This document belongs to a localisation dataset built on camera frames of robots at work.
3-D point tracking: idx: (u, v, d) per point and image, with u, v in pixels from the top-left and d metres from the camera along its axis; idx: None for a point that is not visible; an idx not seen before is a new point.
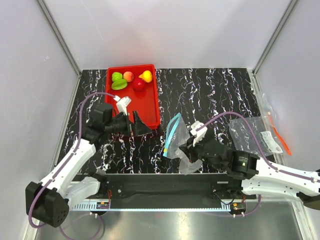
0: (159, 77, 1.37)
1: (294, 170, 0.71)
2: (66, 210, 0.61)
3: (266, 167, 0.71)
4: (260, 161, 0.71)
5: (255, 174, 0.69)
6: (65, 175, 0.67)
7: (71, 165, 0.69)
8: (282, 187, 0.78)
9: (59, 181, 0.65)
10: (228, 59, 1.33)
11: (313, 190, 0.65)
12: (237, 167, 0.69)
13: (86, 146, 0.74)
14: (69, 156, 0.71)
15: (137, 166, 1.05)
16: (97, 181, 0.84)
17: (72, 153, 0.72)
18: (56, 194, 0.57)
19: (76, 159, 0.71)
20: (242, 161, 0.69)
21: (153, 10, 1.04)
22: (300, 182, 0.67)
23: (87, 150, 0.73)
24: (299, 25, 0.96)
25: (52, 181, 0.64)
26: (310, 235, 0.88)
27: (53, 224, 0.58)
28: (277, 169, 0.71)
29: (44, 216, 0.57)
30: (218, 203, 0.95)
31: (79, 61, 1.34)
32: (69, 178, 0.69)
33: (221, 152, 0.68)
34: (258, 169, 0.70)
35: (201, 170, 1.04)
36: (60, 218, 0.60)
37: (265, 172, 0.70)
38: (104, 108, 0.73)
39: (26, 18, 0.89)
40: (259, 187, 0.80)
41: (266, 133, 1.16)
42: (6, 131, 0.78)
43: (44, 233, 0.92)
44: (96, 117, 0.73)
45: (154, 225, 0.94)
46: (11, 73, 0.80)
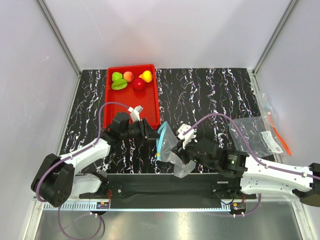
0: (159, 77, 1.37)
1: (285, 166, 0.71)
2: (68, 193, 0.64)
3: (255, 164, 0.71)
4: (250, 158, 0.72)
5: (244, 171, 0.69)
6: (82, 157, 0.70)
7: (88, 155, 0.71)
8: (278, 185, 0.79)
9: (76, 161, 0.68)
10: (228, 59, 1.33)
11: (303, 185, 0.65)
12: (227, 166, 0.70)
13: (105, 144, 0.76)
14: (89, 147, 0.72)
15: (137, 166, 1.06)
16: (99, 180, 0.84)
17: (91, 144, 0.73)
18: (70, 171, 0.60)
19: (93, 150, 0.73)
20: (231, 159, 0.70)
21: (153, 11, 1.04)
22: (290, 178, 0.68)
23: (104, 148, 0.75)
24: (299, 25, 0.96)
25: (70, 158, 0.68)
26: (310, 235, 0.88)
27: (54, 202, 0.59)
28: (266, 165, 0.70)
29: (50, 189, 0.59)
30: (218, 203, 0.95)
31: (79, 61, 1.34)
32: (82, 164, 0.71)
33: (211, 150, 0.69)
34: (247, 166, 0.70)
35: (201, 170, 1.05)
36: (61, 198, 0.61)
37: (254, 169, 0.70)
38: (121, 118, 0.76)
39: (26, 18, 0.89)
40: (257, 186, 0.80)
41: (266, 133, 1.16)
42: (6, 131, 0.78)
43: (43, 232, 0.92)
44: (115, 126, 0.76)
45: (154, 225, 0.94)
46: (11, 73, 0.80)
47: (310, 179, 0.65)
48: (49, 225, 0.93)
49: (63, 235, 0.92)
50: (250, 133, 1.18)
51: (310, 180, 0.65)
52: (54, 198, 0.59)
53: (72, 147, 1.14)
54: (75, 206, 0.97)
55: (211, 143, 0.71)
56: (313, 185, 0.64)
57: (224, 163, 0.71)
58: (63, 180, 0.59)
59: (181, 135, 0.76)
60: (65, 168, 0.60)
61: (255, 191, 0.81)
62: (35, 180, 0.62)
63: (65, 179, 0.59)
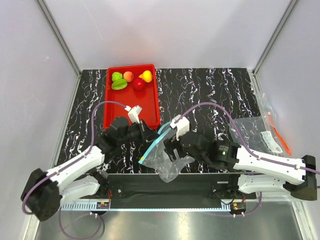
0: (159, 77, 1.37)
1: (277, 158, 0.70)
2: (55, 207, 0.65)
3: (247, 155, 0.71)
4: (242, 149, 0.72)
5: (235, 162, 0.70)
6: (70, 172, 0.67)
7: (78, 168, 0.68)
8: (270, 180, 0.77)
9: (62, 177, 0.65)
10: (228, 59, 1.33)
11: (296, 178, 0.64)
12: (218, 156, 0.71)
13: (97, 154, 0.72)
14: (79, 158, 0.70)
15: (137, 166, 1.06)
16: (97, 183, 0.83)
17: (82, 155, 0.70)
18: (54, 189, 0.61)
19: (84, 162, 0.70)
20: (222, 150, 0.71)
21: (153, 10, 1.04)
22: (283, 170, 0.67)
23: (97, 157, 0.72)
24: (299, 25, 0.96)
25: (56, 174, 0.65)
26: (310, 235, 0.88)
27: (40, 217, 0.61)
28: (258, 156, 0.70)
29: (35, 207, 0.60)
30: (218, 204, 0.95)
31: (79, 61, 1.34)
32: (70, 178, 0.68)
33: (195, 141, 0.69)
34: (238, 157, 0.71)
35: (201, 170, 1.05)
36: (48, 213, 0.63)
37: (246, 161, 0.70)
38: (119, 125, 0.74)
39: (26, 18, 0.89)
40: (252, 183, 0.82)
41: (266, 133, 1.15)
42: (6, 131, 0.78)
43: (43, 232, 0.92)
44: (112, 132, 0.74)
45: (154, 225, 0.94)
46: (11, 73, 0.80)
47: (303, 172, 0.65)
48: (49, 225, 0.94)
49: (63, 235, 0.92)
50: (250, 133, 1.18)
51: (303, 172, 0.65)
52: (40, 214, 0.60)
53: (72, 147, 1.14)
54: (75, 206, 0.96)
55: (197, 134, 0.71)
56: (306, 178, 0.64)
57: (215, 155, 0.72)
58: (47, 200, 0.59)
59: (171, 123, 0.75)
60: (49, 186, 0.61)
61: (253, 189, 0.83)
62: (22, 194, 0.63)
63: (49, 199, 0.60)
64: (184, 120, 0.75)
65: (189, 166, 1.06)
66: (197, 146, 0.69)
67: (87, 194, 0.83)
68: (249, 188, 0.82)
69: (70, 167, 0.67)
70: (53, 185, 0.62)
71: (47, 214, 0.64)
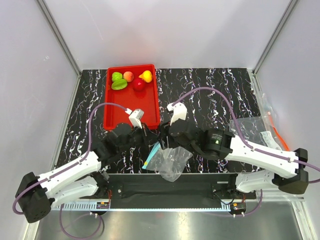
0: (159, 77, 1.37)
1: (271, 149, 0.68)
2: (46, 211, 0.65)
3: (241, 145, 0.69)
4: (236, 139, 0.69)
5: (228, 152, 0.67)
6: (61, 180, 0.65)
7: (69, 175, 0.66)
8: (262, 176, 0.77)
9: (52, 184, 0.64)
10: (228, 59, 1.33)
11: (289, 171, 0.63)
12: (209, 145, 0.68)
13: (93, 162, 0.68)
14: (73, 165, 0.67)
15: (137, 166, 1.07)
16: (95, 185, 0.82)
17: (77, 162, 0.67)
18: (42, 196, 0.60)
19: (77, 170, 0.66)
20: (216, 139, 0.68)
21: (153, 10, 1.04)
22: (276, 163, 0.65)
23: (92, 165, 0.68)
24: (299, 25, 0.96)
25: (47, 180, 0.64)
26: (310, 235, 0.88)
27: (28, 220, 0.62)
28: (253, 147, 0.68)
29: (24, 209, 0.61)
30: (218, 203, 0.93)
31: (79, 61, 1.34)
32: (62, 185, 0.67)
33: (186, 129, 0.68)
34: (232, 147, 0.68)
35: (201, 170, 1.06)
36: (37, 216, 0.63)
37: (240, 152, 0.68)
38: (120, 132, 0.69)
39: (26, 18, 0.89)
40: (247, 181, 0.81)
41: (266, 133, 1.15)
42: (6, 131, 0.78)
43: (43, 232, 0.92)
44: (112, 138, 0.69)
45: (154, 225, 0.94)
46: (11, 73, 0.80)
47: (295, 165, 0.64)
48: (49, 225, 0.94)
49: (63, 235, 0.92)
50: (250, 133, 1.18)
51: (296, 165, 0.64)
52: (28, 218, 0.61)
53: (72, 147, 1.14)
54: (75, 206, 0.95)
55: (189, 123, 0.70)
56: (298, 172, 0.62)
57: (206, 145, 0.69)
58: (34, 205, 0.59)
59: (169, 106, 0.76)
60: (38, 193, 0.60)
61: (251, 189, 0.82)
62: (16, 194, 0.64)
63: (35, 205, 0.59)
64: (182, 107, 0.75)
65: (189, 166, 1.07)
66: (187, 135, 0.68)
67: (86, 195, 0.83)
68: (246, 186, 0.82)
69: (62, 174, 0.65)
70: (40, 193, 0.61)
71: (36, 217, 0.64)
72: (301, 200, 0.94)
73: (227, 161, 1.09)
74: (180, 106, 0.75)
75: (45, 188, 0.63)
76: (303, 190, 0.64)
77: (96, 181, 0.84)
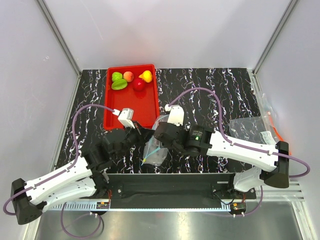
0: (159, 77, 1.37)
1: (251, 143, 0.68)
2: (36, 214, 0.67)
3: (220, 140, 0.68)
4: (215, 134, 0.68)
5: (208, 148, 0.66)
6: (47, 188, 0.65)
7: (56, 183, 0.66)
8: (253, 173, 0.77)
9: (38, 192, 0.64)
10: (229, 59, 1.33)
11: (269, 164, 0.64)
12: (191, 141, 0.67)
13: (82, 169, 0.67)
14: (61, 173, 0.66)
15: (137, 166, 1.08)
16: (92, 188, 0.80)
17: (65, 170, 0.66)
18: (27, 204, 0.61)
19: (63, 178, 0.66)
20: (196, 135, 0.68)
21: (153, 10, 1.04)
22: (256, 156, 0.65)
23: (81, 172, 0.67)
24: (299, 24, 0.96)
25: (33, 188, 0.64)
26: (310, 235, 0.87)
27: (19, 222, 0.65)
28: (232, 142, 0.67)
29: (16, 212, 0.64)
30: (218, 203, 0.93)
31: (79, 61, 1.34)
32: (51, 191, 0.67)
33: (165, 129, 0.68)
34: (211, 142, 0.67)
35: (201, 170, 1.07)
36: (27, 219, 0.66)
37: (219, 146, 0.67)
38: (113, 139, 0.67)
39: (26, 18, 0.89)
40: (241, 178, 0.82)
41: (266, 132, 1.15)
42: (6, 131, 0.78)
43: (43, 233, 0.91)
44: (105, 144, 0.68)
45: (154, 225, 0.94)
46: (11, 73, 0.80)
47: (275, 158, 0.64)
48: (49, 225, 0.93)
49: (64, 234, 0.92)
50: (250, 133, 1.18)
51: (275, 158, 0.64)
52: (19, 221, 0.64)
53: (71, 147, 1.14)
54: (76, 206, 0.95)
55: (167, 125, 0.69)
56: (278, 164, 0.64)
57: (187, 142, 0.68)
58: (20, 212, 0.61)
59: (166, 107, 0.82)
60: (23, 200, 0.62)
61: (247, 187, 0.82)
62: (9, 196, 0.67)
63: (20, 211, 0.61)
64: (179, 110, 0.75)
65: (189, 166, 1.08)
66: (166, 135, 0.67)
67: (85, 195, 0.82)
68: (242, 185, 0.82)
69: (49, 181, 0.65)
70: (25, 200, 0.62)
71: (27, 219, 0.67)
72: (301, 200, 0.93)
73: (227, 161, 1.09)
74: (177, 109, 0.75)
75: (31, 195, 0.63)
76: (287, 183, 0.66)
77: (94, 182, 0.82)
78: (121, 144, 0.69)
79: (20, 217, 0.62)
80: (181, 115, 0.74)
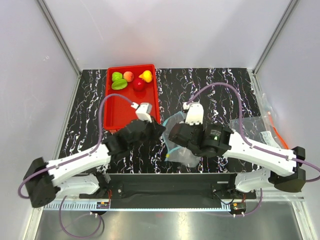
0: (159, 77, 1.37)
1: (270, 147, 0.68)
2: (50, 198, 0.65)
3: (240, 142, 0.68)
4: (235, 136, 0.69)
5: (227, 149, 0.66)
6: (68, 169, 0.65)
7: (78, 165, 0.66)
8: (259, 175, 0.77)
9: (60, 172, 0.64)
10: (229, 59, 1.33)
11: (287, 169, 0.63)
12: (209, 141, 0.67)
13: (103, 155, 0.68)
14: (83, 156, 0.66)
15: (137, 166, 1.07)
16: (96, 185, 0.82)
17: (87, 153, 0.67)
18: (50, 183, 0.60)
19: (85, 161, 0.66)
20: (214, 135, 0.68)
21: (153, 10, 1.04)
22: (274, 161, 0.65)
23: (102, 158, 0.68)
24: (299, 24, 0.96)
25: (55, 168, 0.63)
26: (310, 235, 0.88)
27: (33, 204, 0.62)
28: (251, 145, 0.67)
29: (31, 192, 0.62)
30: (218, 203, 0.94)
31: (79, 61, 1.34)
32: (69, 174, 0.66)
33: (180, 130, 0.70)
34: (230, 143, 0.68)
35: (201, 170, 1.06)
36: (42, 202, 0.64)
37: (238, 148, 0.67)
38: (133, 129, 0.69)
39: (26, 18, 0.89)
40: (245, 180, 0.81)
41: (266, 133, 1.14)
42: (6, 131, 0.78)
43: (43, 233, 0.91)
44: (125, 134, 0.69)
45: (154, 225, 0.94)
46: (11, 73, 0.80)
47: (293, 163, 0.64)
48: (49, 225, 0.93)
49: (63, 234, 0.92)
50: (250, 133, 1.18)
51: (294, 164, 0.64)
52: (33, 203, 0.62)
53: (72, 147, 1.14)
54: (75, 206, 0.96)
55: (182, 126, 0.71)
56: (296, 170, 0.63)
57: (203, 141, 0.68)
58: (40, 192, 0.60)
59: (184, 105, 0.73)
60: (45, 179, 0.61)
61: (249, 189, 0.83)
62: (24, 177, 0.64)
63: (41, 192, 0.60)
64: (200, 109, 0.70)
65: (189, 166, 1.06)
66: (180, 135, 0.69)
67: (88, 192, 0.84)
68: (244, 185, 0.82)
69: (71, 163, 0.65)
70: (48, 180, 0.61)
71: (41, 202, 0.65)
72: (301, 200, 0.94)
73: (227, 161, 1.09)
74: (197, 107, 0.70)
75: (53, 175, 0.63)
76: (298, 188, 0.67)
77: (98, 180, 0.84)
78: (141, 133, 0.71)
79: (37, 198, 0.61)
80: (201, 113, 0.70)
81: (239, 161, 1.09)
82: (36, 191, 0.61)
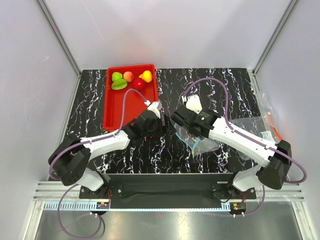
0: (159, 77, 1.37)
1: (253, 135, 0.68)
2: (80, 175, 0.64)
3: (223, 126, 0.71)
4: (221, 119, 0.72)
5: (209, 129, 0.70)
6: (100, 145, 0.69)
7: (107, 143, 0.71)
8: (251, 171, 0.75)
9: (94, 146, 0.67)
10: (229, 60, 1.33)
11: (262, 157, 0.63)
12: (197, 119, 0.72)
13: (124, 137, 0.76)
14: (109, 136, 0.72)
15: (137, 166, 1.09)
16: (101, 180, 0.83)
17: (112, 134, 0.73)
18: (87, 153, 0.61)
19: (112, 141, 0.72)
20: (202, 116, 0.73)
21: (153, 10, 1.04)
22: (252, 147, 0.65)
23: (122, 141, 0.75)
24: (299, 24, 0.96)
25: (89, 143, 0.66)
26: (310, 235, 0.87)
27: (65, 180, 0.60)
28: (233, 129, 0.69)
29: (62, 168, 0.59)
30: (218, 204, 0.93)
31: (79, 61, 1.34)
32: (98, 152, 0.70)
33: (178, 109, 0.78)
34: (214, 125, 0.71)
35: (201, 170, 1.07)
36: (72, 178, 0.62)
37: (220, 130, 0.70)
38: (147, 116, 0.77)
39: (26, 18, 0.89)
40: (239, 178, 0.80)
41: (266, 132, 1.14)
42: (6, 131, 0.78)
43: (44, 233, 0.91)
44: (139, 121, 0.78)
45: (154, 225, 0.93)
46: (11, 73, 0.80)
47: (271, 153, 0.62)
48: (49, 225, 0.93)
49: (63, 235, 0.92)
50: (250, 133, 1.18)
51: (271, 153, 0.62)
52: (66, 177, 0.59)
53: None
54: (76, 206, 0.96)
55: (181, 106, 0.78)
56: (271, 159, 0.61)
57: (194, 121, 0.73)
58: (78, 161, 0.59)
59: (182, 98, 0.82)
60: (82, 151, 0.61)
61: (245, 187, 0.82)
62: (52, 156, 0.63)
63: (80, 162, 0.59)
64: (196, 99, 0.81)
65: (189, 166, 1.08)
66: (177, 113, 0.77)
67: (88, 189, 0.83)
68: (240, 182, 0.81)
69: (102, 140, 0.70)
70: (85, 150, 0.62)
71: (71, 180, 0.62)
72: (301, 200, 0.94)
73: (227, 161, 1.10)
74: (194, 98, 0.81)
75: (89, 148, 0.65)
76: (279, 183, 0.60)
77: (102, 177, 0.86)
78: (151, 121, 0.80)
79: (74, 169, 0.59)
80: (197, 104, 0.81)
81: (239, 161, 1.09)
82: (70, 164, 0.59)
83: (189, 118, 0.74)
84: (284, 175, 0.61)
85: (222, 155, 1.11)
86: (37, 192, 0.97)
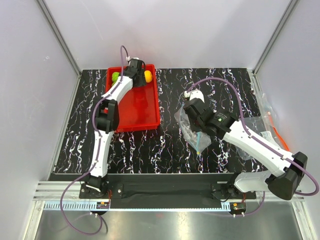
0: (159, 77, 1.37)
1: (270, 144, 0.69)
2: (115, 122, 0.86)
3: (240, 130, 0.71)
4: (239, 123, 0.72)
5: (226, 131, 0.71)
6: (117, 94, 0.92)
7: (120, 90, 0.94)
8: (259, 175, 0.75)
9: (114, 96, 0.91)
10: (229, 60, 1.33)
11: (278, 167, 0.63)
12: (214, 120, 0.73)
13: (127, 80, 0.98)
14: (118, 85, 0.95)
15: (137, 166, 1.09)
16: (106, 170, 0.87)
17: (119, 83, 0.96)
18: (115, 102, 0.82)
19: (122, 86, 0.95)
20: (220, 117, 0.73)
21: (153, 10, 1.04)
22: (268, 156, 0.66)
23: (127, 83, 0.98)
24: (299, 24, 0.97)
25: (110, 96, 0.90)
26: (310, 235, 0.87)
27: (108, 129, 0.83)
28: (250, 134, 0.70)
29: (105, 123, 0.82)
30: (218, 203, 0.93)
31: (79, 61, 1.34)
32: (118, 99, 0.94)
33: (195, 103, 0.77)
34: (231, 128, 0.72)
35: (201, 170, 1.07)
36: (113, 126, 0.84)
37: (237, 134, 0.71)
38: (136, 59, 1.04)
39: (25, 17, 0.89)
40: (244, 180, 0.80)
41: (266, 133, 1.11)
42: (5, 131, 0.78)
43: (44, 232, 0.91)
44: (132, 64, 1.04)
45: (154, 225, 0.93)
46: (11, 72, 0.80)
47: (287, 164, 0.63)
48: (49, 225, 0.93)
49: (63, 235, 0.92)
50: None
51: (287, 164, 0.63)
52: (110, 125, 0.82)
53: (72, 147, 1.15)
54: (75, 206, 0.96)
55: (198, 100, 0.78)
56: (287, 170, 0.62)
57: (209, 120, 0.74)
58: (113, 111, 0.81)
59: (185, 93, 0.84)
60: (110, 102, 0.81)
61: (246, 188, 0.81)
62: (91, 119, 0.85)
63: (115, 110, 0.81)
64: (199, 94, 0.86)
65: (189, 166, 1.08)
66: (193, 106, 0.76)
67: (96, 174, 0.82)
68: (243, 184, 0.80)
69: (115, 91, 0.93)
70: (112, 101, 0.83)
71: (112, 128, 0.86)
72: (301, 200, 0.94)
73: (227, 161, 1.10)
74: (197, 93, 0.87)
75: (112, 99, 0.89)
76: (289, 194, 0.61)
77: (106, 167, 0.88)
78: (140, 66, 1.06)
79: (113, 117, 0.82)
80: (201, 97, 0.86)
81: (239, 161, 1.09)
82: (110, 115, 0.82)
83: (204, 116, 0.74)
84: (295, 186, 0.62)
85: (222, 155, 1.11)
86: (36, 192, 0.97)
